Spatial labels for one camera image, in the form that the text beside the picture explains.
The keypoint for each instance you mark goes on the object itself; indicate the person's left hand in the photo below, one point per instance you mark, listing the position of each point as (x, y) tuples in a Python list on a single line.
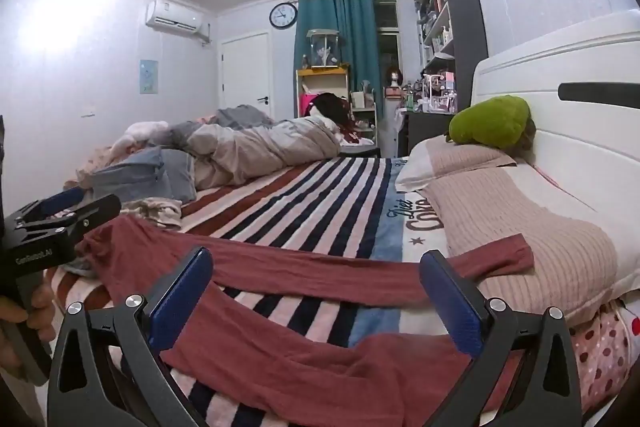
[(42, 312)]

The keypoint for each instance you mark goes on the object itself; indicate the beige patterned cloth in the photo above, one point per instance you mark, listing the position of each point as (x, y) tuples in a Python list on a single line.
[(155, 209)]

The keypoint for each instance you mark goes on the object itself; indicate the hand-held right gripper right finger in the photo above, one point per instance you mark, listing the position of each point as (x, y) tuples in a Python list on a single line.
[(450, 307)]

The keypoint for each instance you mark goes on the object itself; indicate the grey cloth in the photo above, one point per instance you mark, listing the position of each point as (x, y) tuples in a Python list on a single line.
[(82, 268)]

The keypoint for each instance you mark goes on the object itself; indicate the polka dot sheet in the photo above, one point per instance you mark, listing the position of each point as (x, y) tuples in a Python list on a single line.
[(605, 347)]

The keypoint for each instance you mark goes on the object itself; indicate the white cart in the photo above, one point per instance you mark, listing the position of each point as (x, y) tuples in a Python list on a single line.
[(362, 107)]

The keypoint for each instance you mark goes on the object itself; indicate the blue grey garment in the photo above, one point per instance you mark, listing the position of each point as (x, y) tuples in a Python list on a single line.
[(145, 177)]

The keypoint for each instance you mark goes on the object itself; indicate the teal curtain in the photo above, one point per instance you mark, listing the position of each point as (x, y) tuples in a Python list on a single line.
[(360, 37)]

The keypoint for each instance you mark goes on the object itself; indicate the white air conditioner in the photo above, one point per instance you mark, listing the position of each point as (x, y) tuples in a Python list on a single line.
[(175, 19)]

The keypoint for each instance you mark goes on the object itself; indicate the dark desk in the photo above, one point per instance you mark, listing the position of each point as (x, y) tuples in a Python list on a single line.
[(425, 127)]

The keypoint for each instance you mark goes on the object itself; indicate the yellow table with items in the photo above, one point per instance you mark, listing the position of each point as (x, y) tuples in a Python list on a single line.
[(322, 82)]

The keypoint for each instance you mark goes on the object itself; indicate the wig mannequin head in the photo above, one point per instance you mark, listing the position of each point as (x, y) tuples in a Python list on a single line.
[(395, 76)]

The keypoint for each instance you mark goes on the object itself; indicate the round wall clock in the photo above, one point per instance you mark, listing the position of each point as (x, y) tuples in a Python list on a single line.
[(283, 15)]

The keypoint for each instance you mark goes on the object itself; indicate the small blue wall poster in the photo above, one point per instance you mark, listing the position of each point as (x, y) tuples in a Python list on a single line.
[(149, 77)]

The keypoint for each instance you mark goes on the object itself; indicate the glass display case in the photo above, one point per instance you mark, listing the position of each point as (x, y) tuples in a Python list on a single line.
[(324, 49)]

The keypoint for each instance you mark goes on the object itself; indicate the pink cloth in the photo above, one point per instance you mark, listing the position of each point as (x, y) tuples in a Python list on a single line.
[(140, 132)]

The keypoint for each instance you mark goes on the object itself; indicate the red pants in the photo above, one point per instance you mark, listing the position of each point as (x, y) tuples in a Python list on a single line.
[(300, 372)]

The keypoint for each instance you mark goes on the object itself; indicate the dark bookshelf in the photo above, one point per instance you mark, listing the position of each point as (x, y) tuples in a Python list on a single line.
[(465, 7)]

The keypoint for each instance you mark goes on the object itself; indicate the beige grey quilt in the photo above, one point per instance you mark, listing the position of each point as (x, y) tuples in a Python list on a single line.
[(250, 147)]

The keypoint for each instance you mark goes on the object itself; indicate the pink ribbed pillow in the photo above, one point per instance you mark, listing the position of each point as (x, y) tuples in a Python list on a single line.
[(540, 247), (450, 162)]

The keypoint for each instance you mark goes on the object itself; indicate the green plush toy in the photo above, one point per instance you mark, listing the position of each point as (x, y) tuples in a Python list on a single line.
[(490, 122)]

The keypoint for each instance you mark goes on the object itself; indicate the white door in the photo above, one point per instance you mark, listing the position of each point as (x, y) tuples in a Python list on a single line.
[(245, 77)]

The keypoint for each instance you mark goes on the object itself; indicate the striped blanket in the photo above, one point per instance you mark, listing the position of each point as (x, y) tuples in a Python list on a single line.
[(310, 202)]

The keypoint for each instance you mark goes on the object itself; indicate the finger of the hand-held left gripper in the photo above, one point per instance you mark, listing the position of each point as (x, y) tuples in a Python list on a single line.
[(60, 202), (95, 212)]

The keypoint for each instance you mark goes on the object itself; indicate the person's left forearm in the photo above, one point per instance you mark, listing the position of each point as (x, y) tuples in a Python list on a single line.
[(17, 402)]

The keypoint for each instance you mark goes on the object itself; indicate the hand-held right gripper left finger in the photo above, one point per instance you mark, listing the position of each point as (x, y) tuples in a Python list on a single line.
[(182, 302)]

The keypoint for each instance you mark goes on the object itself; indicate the black haired plush doll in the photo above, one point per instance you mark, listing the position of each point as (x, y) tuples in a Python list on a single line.
[(330, 104)]

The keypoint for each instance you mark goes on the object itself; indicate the white headboard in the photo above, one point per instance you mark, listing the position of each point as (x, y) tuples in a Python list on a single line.
[(575, 147)]

